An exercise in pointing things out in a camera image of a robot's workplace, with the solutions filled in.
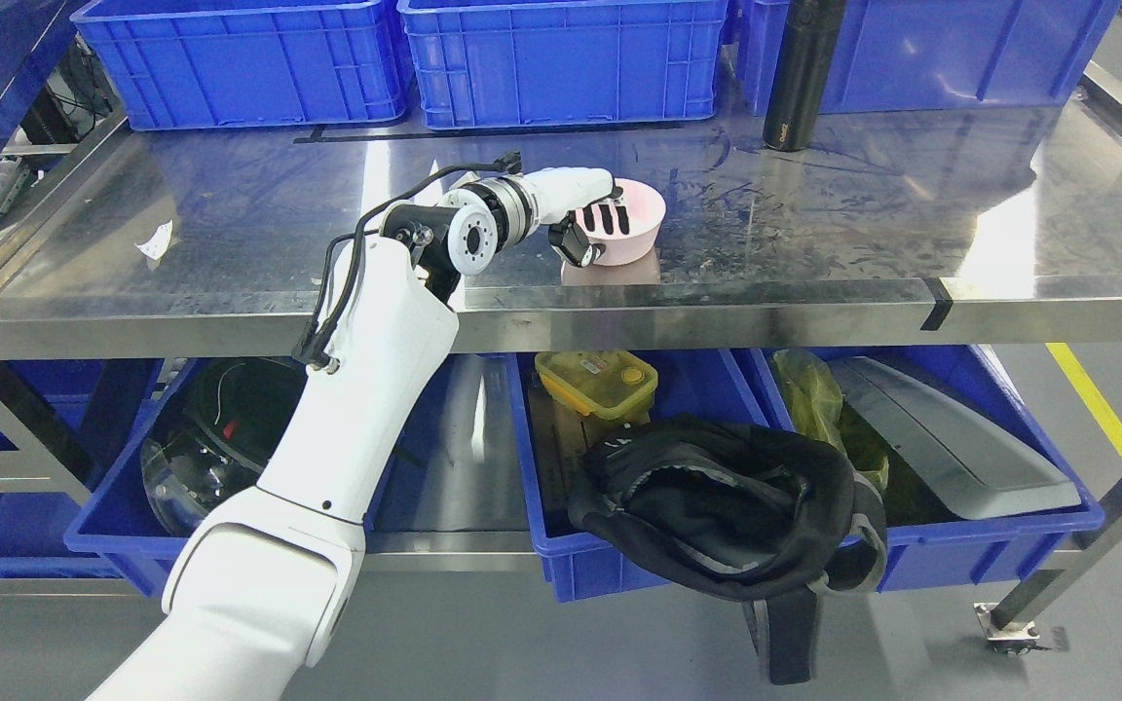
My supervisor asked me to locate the blue crate top left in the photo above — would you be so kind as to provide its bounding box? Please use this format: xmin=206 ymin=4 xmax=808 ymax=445
xmin=71 ymin=1 xmax=413 ymax=131

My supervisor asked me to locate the yellow green plastic bag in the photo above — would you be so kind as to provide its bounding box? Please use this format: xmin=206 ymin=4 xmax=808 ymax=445
xmin=769 ymin=348 xmax=890 ymax=496

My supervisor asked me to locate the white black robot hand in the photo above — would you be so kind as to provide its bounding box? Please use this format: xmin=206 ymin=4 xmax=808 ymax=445
xmin=522 ymin=167 xmax=629 ymax=268

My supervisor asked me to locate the blue bin lower middle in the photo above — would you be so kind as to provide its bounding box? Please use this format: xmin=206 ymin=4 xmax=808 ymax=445
xmin=507 ymin=348 xmax=787 ymax=603

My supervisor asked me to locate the stainless steel shelf rack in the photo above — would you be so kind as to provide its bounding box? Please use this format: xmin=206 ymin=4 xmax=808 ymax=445
xmin=0 ymin=58 xmax=1122 ymax=655

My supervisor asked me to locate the black backpack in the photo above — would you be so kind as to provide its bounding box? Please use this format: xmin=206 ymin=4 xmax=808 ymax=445
xmin=567 ymin=416 xmax=889 ymax=686

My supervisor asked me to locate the black helmet with visor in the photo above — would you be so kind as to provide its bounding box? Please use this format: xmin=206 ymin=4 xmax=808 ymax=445
xmin=139 ymin=356 xmax=307 ymax=537

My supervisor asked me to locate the blue bin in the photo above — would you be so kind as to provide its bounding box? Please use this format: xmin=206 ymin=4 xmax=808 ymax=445
xmin=63 ymin=356 xmax=419 ymax=602
xmin=507 ymin=348 xmax=787 ymax=603
xmin=734 ymin=344 xmax=1106 ymax=594

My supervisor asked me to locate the black thermos bottle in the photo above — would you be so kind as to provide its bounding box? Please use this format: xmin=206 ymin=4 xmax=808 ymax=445
xmin=763 ymin=1 xmax=846 ymax=153

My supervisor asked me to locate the yellow lunch box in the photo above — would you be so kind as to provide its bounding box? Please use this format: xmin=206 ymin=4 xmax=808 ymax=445
xmin=534 ymin=350 xmax=657 ymax=424

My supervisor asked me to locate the blue bin lower right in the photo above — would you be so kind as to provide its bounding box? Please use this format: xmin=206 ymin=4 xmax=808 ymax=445
xmin=734 ymin=344 xmax=1106 ymax=594

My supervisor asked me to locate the blue crate top right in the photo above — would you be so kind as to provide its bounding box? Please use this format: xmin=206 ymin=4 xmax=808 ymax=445
xmin=742 ymin=0 xmax=1122 ymax=117

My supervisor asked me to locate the grey plastic panel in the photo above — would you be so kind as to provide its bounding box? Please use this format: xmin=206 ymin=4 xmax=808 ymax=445
xmin=829 ymin=356 xmax=1082 ymax=520

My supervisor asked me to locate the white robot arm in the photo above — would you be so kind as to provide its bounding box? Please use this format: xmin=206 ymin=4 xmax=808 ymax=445
xmin=91 ymin=179 xmax=527 ymax=700

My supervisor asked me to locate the blue bin lower left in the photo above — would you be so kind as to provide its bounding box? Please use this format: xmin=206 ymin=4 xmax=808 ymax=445
xmin=63 ymin=356 xmax=419 ymax=602

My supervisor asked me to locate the blue crate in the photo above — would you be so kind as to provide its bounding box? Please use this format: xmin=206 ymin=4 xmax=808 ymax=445
xmin=397 ymin=1 xmax=729 ymax=131
xmin=742 ymin=0 xmax=1122 ymax=117
xmin=71 ymin=1 xmax=413 ymax=131

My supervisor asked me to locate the pink plastic bowl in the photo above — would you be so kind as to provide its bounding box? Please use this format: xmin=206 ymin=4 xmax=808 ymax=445
xmin=573 ymin=178 xmax=666 ymax=267

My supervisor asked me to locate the blue crate top middle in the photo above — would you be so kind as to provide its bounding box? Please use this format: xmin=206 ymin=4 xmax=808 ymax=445
xmin=397 ymin=1 xmax=729 ymax=131

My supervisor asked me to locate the white paper scrap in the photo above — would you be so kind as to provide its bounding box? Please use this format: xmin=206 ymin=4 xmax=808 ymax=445
xmin=136 ymin=219 xmax=174 ymax=265

